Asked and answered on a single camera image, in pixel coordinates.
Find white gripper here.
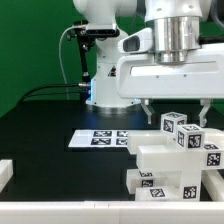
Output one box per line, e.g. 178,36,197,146
116,43,224,127

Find white tagged cube nut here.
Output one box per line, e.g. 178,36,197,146
161,112,187,135

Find white tagged cube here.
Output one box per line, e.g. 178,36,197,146
176,124,205,150

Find white chair back frame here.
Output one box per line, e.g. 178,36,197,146
127,128,224,172

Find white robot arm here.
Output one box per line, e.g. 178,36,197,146
73,0,224,126

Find white marker sheet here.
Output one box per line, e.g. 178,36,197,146
69,130,128,148

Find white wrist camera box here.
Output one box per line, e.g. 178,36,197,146
118,27,153,54

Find white right corner bracket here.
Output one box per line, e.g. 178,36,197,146
202,170,224,202

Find black camera on stand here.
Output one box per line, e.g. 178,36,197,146
85,23,120,38

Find black camera stand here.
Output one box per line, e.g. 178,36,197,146
66,20,98,101

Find grey camera cable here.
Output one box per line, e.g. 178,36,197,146
58,25,81,101

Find black cables on table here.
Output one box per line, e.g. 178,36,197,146
20,83,92,103

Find white front rail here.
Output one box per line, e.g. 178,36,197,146
0,202,224,224

